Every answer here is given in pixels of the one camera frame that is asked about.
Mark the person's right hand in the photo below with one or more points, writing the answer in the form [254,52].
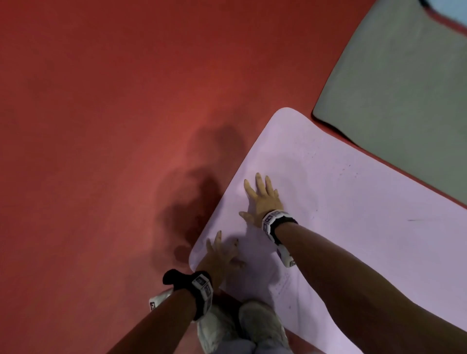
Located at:
[264,204]

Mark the person's left hand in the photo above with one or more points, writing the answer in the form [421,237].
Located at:
[219,262]

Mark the lilac yoga mat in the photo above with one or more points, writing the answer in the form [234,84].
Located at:
[346,219]

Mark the green yoga mat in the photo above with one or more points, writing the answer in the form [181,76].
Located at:
[401,91]

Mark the light blue yoga mat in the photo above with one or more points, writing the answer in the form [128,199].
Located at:
[452,7]

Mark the person's right forearm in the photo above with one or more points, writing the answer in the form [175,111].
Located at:
[365,291]

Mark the person's left forearm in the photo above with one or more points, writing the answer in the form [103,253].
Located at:
[160,324]

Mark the person's white shoe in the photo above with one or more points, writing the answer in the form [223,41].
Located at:
[262,321]
[215,328]

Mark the black wristband with marker tags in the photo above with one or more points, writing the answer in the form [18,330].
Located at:
[197,288]
[277,222]

